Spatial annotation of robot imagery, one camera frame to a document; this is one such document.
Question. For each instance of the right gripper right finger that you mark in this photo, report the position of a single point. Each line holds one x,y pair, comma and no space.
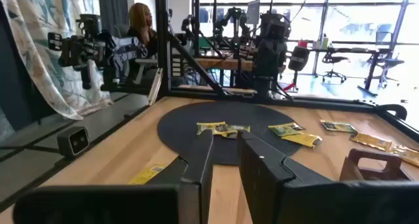
268,191

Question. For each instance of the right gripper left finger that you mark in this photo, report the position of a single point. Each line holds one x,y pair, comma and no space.
196,191

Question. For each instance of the green yellow tea packet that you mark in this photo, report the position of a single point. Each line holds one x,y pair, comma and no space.
237,131
211,128

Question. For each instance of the tea packets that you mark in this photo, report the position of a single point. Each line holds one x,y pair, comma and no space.
338,126

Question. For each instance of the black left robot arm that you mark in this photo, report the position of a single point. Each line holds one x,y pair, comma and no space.
271,60

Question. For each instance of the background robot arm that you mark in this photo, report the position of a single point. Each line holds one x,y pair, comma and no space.
95,50

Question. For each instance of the wooden tea organizer box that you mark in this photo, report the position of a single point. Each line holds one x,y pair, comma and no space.
373,153

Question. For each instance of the round dark woven placemat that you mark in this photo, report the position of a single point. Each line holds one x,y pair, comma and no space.
196,116

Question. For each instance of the wooden background table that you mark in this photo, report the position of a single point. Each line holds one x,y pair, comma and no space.
226,64

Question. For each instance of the black office chair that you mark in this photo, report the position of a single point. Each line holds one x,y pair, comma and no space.
334,62
386,62

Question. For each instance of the red cup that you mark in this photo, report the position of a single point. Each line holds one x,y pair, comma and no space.
302,43

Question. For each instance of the green bottle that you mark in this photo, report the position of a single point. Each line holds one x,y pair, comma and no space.
324,40

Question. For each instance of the black standing desk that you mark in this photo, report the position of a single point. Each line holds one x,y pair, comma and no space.
360,49

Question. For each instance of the person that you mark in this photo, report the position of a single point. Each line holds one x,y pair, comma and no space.
140,24

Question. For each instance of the background monitor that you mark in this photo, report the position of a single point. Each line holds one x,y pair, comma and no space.
253,11

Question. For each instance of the patterned white curtain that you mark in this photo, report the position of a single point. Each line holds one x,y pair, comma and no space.
49,53

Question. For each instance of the small black camera box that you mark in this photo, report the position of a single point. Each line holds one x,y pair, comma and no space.
72,141

